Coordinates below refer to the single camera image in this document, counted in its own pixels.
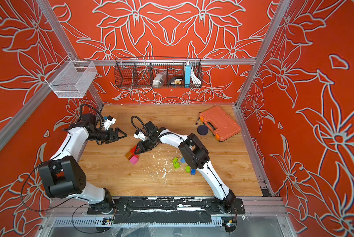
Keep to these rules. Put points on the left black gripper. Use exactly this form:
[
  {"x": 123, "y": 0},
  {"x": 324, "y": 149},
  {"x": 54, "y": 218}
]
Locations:
[{"x": 110, "y": 138}]

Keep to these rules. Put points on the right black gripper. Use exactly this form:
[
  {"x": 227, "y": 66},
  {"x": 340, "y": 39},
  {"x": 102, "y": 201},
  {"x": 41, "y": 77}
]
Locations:
[{"x": 143, "y": 148}]

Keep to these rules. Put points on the brown lego brick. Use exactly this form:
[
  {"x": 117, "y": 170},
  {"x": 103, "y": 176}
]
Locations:
[{"x": 129, "y": 155}]

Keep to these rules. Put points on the small red lego brick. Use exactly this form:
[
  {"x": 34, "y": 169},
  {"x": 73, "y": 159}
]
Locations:
[{"x": 133, "y": 150}]

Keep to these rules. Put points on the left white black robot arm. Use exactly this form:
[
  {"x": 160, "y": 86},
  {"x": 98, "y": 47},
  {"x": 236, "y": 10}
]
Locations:
[{"x": 62, "y": 176}]

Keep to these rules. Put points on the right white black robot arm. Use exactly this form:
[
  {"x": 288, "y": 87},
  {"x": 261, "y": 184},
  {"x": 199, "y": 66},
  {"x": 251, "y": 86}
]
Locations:
[{"x": 193, "y": 151}]

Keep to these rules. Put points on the dark round disc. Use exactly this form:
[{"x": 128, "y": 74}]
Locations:
[{"x": 202, "y": 130}]

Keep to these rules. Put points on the grey plastic bag in basket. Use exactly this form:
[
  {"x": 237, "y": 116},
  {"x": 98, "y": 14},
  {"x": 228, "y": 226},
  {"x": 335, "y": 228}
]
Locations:
[{"x": 159, "y": 80}]

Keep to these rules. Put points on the black item in basket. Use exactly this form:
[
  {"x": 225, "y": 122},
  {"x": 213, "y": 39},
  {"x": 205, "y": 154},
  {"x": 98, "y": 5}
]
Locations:
[{"x": 175, "y": 81}]

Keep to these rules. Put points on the orange plastic tool case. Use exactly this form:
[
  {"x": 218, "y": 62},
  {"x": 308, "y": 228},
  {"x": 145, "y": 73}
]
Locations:
[{"x": 220, "y": 123}]

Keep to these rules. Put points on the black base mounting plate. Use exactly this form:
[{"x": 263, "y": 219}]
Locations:
[{"x": 174, "y": 210}]

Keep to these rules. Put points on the light blue box in basket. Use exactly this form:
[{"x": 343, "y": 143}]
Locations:
[{"x": 187, "y": 75}]

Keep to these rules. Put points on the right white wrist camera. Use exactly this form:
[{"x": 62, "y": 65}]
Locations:
[{"x": 140, "y": 135}]

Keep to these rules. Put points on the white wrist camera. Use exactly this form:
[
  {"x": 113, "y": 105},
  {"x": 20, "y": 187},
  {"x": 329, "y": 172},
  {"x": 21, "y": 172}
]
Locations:
[
  {"x": 108, "y": 122},
  {"x": 140, "y": 135}
]

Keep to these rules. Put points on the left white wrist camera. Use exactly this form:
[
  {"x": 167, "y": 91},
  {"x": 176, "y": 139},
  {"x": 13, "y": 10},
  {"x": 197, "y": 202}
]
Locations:
[{"x": 108, "y": 122}]

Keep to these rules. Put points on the black wire wall basket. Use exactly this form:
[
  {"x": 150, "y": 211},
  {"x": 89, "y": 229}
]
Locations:
[{"x": 139, "y": 73}]

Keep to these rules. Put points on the clear acrylic wall box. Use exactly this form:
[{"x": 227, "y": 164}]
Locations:
[{"x": 72, "y": 79}]

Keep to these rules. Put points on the white slotted cable duct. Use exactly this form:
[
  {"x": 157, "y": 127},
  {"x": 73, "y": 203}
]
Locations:
[{"x": 83, "y": 222}]

